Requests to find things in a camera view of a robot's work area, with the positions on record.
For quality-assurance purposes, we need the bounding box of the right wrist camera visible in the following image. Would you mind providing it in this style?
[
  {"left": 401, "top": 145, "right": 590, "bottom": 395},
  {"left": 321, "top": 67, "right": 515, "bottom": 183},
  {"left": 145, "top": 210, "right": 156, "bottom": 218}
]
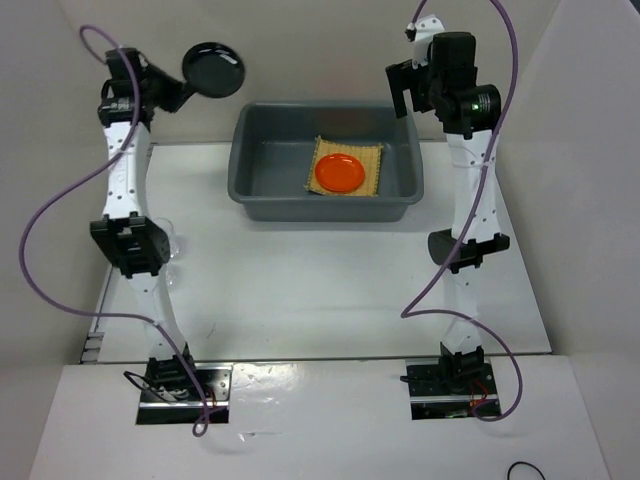
[{"left": 405, "top": 15, "right": 445, "bottom": 69}]

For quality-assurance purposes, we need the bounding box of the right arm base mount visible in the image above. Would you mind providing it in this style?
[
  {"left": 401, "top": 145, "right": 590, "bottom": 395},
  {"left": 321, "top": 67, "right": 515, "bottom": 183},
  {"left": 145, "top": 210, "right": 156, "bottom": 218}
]
[{"left": 400, "top": 347, "right": 502, "bottom": 420}]

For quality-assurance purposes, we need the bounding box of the woven bamboo mat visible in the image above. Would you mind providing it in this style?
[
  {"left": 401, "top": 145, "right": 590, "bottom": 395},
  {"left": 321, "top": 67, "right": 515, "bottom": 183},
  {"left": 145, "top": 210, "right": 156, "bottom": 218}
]
[{"left": 305, "top": 136, "right": 384, "bottom": 197}]

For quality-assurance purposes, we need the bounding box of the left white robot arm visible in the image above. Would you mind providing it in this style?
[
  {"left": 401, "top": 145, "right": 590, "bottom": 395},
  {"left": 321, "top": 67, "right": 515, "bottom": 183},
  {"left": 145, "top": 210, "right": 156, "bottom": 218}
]
[{"left": 90, "top": 47, "right": 199, "bottom": 401}]

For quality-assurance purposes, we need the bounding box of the orange plastic plate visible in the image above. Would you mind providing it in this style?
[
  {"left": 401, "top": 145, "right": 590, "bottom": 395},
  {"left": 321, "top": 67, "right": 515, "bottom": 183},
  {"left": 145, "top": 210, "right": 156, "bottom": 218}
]
[{"left": 314, "top": 153, "right": 366, "bottom": 194}]

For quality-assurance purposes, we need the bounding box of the clear glass cup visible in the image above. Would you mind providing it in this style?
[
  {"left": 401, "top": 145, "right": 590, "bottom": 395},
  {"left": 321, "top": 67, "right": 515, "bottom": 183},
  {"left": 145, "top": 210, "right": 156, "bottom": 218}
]
[
  {"left": 166, "top": 263, "right": 181, "bottom": 290},
  {"left": 153, "top": 217, "right": 181, "bottom": 260}
]

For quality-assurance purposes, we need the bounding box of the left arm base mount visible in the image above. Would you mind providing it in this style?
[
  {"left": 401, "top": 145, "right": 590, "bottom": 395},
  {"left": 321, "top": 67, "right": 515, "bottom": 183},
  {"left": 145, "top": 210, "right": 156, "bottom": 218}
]
[{"left": 123, "top": 363, "right": 233, "bottom": 425}]

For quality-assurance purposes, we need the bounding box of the grey plastic bin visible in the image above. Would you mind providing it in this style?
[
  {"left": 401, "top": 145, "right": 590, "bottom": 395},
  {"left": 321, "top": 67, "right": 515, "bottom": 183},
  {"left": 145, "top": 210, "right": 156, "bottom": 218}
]
[{"left": 227, "top": 100, "right": 424, "bottom": 223}]

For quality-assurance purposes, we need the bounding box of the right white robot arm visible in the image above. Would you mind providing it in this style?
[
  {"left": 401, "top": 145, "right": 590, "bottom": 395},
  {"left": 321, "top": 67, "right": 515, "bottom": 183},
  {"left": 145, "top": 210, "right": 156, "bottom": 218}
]
[{"left": 386, "top": 17, "right": 513, "bottom": 393}]

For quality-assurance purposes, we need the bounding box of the black round plate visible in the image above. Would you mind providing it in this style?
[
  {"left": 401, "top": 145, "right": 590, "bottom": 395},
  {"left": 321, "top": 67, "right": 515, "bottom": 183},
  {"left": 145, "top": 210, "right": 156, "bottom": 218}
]
[{"left": 181, "top": 42, "right": 246, "bottom": 99}]

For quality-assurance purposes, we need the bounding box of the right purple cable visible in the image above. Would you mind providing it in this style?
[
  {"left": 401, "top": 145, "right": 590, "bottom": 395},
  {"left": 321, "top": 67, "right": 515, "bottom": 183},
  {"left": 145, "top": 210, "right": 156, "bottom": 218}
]
[{"left": 401, "top": 0, "right": 525, "bottom": 421}]

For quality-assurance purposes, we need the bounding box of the black cable loop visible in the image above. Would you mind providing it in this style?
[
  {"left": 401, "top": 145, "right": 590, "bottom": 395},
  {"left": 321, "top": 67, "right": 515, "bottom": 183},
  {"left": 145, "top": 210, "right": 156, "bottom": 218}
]
[{"left": 507, "top": 462, "right": 546, "bottom": 480}]

